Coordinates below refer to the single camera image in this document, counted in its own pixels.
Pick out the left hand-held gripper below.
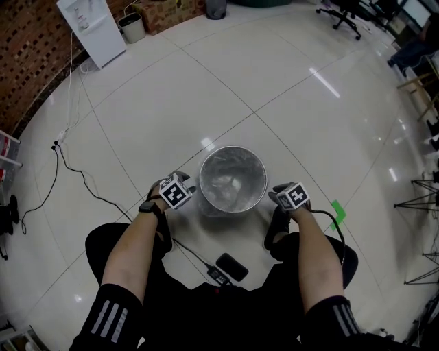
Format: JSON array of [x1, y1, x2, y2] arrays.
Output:
[[158, 170, 197, 210]]

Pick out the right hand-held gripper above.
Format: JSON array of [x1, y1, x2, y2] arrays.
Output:
[[267, 181, 311, 211]]

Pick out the stainless steel bucket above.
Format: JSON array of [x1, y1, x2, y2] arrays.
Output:
[[198, 146, 268, 217]]

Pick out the clear plastic bag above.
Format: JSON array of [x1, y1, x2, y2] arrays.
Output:
[[195, 145, 270, 219]]

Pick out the person's right forearm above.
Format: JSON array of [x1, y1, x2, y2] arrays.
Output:
[[294, 205, 346, 315]]

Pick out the person's left forearm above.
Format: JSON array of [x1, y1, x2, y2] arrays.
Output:
[[100, 202, 169, 306]]

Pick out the person's left hand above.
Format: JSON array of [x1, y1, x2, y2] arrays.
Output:
[[146, 179, 169, 211]]

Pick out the black smartwatch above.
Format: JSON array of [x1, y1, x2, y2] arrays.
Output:
[[139, 200, 163, 217]]

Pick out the person's right black shoe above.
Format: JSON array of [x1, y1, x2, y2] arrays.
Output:
[[263, 205, 292, 254]]

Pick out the person's black shoe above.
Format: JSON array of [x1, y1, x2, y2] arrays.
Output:
[[156, 208, 174, 254], [263, 205, 292, 254]]

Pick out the person's left black shoe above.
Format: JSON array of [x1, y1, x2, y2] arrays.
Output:
[[156, 208, 174, 254]]

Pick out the green floor tape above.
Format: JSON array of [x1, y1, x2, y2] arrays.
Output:
[[330, 199, 347, 231]]

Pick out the person's black trousers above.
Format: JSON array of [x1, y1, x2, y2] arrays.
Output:
[[84, 222, 359, 351]]

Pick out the black power adapter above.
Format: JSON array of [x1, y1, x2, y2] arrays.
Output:
[[207, 265, 233, 285]]

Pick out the black smartphone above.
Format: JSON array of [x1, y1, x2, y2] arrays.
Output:
[[215, 252, 250, 282]]

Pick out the black tripod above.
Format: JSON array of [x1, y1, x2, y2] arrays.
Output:
[[393, 178, 439, 217], [403, 252, 439, 285]]

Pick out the person's black striped shirt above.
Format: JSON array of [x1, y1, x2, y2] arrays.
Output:
[[70, 283, 405, 351]]

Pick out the wooden stool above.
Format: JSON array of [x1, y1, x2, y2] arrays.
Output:
[[396, 51, 439, 121]]

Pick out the black folded stand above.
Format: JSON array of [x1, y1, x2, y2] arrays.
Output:
[[0, 194, 20, 261]]

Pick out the small beige waste bin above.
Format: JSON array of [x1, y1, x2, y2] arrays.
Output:
[[118, 12, 147, 45]]

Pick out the white shelf rack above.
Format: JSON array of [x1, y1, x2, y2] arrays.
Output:
[[0, 129, 23, 193]]

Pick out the white water dispenser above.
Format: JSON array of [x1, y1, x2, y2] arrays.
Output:
[[56, 0, 128, 69]]

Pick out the brown cardboard box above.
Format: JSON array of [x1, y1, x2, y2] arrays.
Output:
[[132, 0, 206, 36]]

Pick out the black office chair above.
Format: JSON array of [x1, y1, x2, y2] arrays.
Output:
[[315, 0, 363, 41]]

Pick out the dark mesh waste bin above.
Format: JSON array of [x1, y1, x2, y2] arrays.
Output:
[[204, 0, 228, 21]]

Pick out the grey storage crate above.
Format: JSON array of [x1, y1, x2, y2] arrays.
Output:
[[0, 320, 45, 351]]

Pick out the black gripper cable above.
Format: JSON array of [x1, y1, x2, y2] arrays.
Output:
[[308, 208, 346, 265]]

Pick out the black adapter cable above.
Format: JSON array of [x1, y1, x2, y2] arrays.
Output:
[[171, 238, 212, 268]]

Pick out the black floor cable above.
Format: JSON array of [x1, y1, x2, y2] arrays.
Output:
[[19, 145, 59, 236], [56, 145, 133, 223]]

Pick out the white power cable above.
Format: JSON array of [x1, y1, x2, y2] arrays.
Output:
[[67, 30, 90, 133]]

